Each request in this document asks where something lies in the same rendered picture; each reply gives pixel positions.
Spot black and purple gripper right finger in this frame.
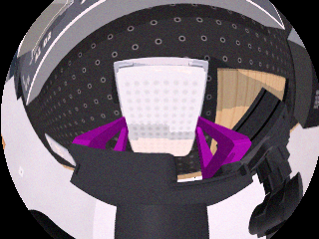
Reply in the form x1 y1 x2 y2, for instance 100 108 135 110
195 116 251 179

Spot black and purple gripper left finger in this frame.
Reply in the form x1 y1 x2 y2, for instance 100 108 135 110
72 117 129 151

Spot white pcr plate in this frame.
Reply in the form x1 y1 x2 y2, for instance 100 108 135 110
117 66 206 156

